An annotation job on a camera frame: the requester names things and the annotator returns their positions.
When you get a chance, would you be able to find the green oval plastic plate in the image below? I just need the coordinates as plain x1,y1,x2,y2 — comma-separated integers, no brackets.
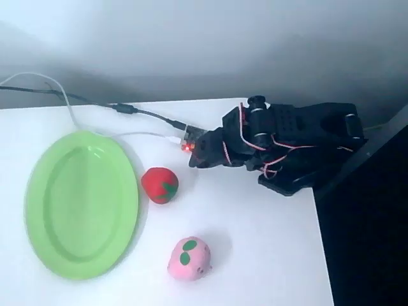
24,129,142,282

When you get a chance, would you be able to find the controller board with red led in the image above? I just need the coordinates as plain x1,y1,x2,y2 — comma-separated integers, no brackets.
178,124,208,153

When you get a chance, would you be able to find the red strawberry toy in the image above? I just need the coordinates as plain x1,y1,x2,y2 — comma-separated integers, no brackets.
140,166,180,205

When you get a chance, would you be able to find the dark cabinet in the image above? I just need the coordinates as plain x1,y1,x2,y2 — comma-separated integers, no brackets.
313,105,408,306

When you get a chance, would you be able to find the red white gripper servo wire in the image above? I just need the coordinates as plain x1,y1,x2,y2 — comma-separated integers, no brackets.
222,102,275,167

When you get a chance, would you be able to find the red white base servo wire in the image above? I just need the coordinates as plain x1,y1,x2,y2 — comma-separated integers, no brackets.
261,142,320,180

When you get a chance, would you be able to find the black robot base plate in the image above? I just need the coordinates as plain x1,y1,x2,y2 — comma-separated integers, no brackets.
257,165,316,197

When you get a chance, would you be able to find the white usb cable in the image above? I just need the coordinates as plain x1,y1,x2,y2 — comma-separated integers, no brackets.
0,72,183,145

